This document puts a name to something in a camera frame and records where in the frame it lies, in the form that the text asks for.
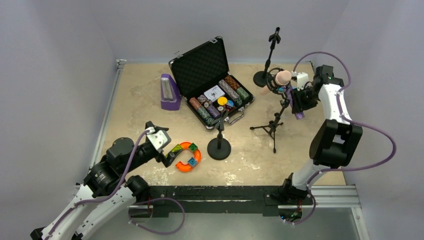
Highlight purple glitter microphone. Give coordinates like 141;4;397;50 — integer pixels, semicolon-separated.
287;86;305;120

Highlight beige pink microphone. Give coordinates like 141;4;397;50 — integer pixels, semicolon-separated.
260;70;292;95

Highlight black round-base stand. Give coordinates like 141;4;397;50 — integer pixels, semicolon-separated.
253;26;281;88
207;110;231;160

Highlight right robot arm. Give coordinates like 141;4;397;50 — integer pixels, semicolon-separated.
278;65;363;201

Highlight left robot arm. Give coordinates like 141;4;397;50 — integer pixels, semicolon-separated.
30;121;173;240

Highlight blue microphone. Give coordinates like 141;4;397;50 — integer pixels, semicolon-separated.
277;86;293;94

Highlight lime green long brick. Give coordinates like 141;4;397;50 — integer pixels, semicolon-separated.
165;144;184;159

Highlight orange curved toy track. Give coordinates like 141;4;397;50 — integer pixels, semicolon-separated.
173;141;202;173

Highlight blue square brick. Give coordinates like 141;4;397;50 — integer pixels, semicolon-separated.
188;157;198;167

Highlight green square brick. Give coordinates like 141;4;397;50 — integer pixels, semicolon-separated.
188;143;198;153

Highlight purple metronome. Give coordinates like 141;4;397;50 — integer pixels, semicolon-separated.
160;73;181;111

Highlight black poker chip case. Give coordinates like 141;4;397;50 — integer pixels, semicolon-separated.
168;36;255;131

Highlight white playing card box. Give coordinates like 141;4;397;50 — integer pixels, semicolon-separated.
203;85;226;102

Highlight yellow dealer button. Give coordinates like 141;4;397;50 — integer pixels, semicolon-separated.
217;96;228;106

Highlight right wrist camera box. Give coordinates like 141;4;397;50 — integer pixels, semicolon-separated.
291;71;309;90

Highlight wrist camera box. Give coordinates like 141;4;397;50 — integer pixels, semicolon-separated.
291;71;309;90
146;127;172;153

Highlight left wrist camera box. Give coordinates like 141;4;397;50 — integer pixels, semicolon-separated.
146;127;172;153

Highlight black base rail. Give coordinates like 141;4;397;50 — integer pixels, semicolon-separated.
133;185;313;218

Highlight black tripod shock-mount stand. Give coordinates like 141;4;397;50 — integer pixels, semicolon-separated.
249;67;290;154

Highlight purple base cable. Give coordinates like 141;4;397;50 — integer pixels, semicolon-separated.
128;197;186;237

